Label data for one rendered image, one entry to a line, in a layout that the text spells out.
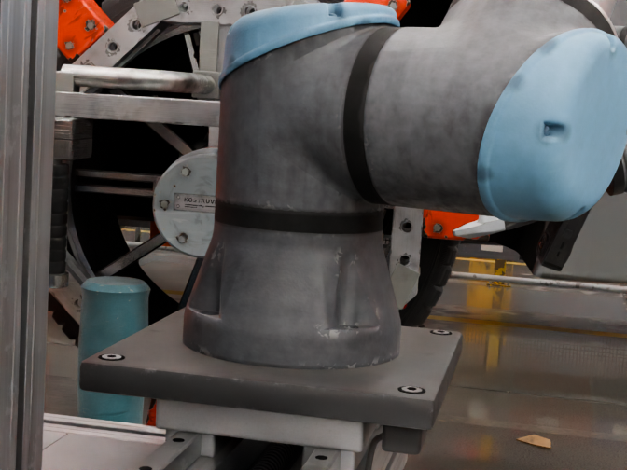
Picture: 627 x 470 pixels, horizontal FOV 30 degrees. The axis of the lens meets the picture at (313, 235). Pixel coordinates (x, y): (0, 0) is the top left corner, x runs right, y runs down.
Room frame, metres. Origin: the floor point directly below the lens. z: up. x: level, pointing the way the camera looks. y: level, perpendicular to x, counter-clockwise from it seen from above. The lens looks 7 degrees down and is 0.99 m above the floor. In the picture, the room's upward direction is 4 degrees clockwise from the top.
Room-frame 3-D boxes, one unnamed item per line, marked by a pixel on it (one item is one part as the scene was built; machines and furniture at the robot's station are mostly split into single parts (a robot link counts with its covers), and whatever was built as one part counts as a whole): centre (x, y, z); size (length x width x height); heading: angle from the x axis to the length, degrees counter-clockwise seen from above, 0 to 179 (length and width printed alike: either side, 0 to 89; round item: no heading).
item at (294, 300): (0.80, 0.01, 0.87); 0.15 x 0.15 x 0.10
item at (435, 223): (1.58, -0.19, 0.85); 0.09 x 0.08 x 0.07; 85
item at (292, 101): (0.80, 0.00, 0.98); 0.13 x 0.12 x 0.14; 61
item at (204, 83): (1.49, 0.23, 1.03); 0.19 x 0.18 x 0.11; 175
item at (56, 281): (1.38, 0.31, 0.83); 0.04 x 0.04 x 0.16
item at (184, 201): (1.53, 0.13, 0.85); 0.21 x 0.14 x 0.14; 175
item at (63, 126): (1.41, 0.31, 0.93); 0.09 x 0.05 x 0.05; 175
